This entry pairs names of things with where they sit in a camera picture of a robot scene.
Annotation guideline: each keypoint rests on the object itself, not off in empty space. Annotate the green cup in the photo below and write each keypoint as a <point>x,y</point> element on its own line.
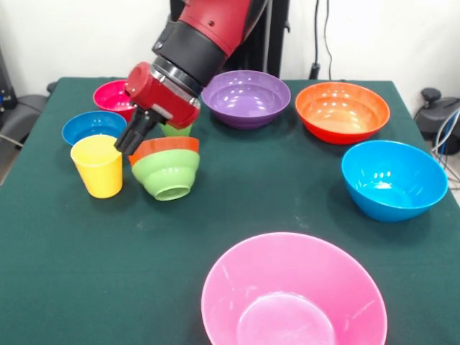
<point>176,130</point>

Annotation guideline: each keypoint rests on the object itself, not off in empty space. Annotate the small orange bowl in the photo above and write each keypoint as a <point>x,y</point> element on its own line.
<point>169,143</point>

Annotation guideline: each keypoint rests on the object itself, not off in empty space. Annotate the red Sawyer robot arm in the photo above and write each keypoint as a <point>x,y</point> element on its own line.
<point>194,43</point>

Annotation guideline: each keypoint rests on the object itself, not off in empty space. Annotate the dark green tablecloth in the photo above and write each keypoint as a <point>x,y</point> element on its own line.
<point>108,258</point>

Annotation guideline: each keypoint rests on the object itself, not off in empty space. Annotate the small crimson bowl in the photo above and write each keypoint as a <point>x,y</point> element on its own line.
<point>108,97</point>

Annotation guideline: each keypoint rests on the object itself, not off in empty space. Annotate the small green bowl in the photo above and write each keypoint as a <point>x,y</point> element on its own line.
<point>165,176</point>

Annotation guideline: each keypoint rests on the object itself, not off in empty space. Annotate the large orange bowl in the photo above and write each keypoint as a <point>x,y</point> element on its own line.
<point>343,115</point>

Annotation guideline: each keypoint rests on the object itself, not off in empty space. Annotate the small dark blue bowl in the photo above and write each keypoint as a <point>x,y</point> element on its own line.
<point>86,125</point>

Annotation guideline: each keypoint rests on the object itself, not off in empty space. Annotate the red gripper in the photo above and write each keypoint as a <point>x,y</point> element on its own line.
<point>165,100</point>

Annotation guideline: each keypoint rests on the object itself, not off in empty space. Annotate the purple bowl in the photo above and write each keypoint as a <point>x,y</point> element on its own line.
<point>246,93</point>

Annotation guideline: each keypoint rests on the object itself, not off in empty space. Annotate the light blue bowl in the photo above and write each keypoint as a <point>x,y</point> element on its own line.
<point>393,183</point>

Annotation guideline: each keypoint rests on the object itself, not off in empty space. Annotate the yellow cup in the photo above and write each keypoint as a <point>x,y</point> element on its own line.
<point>98,172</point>

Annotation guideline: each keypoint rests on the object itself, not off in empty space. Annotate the large pink bowl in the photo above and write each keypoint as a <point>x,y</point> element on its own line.
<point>287,280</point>

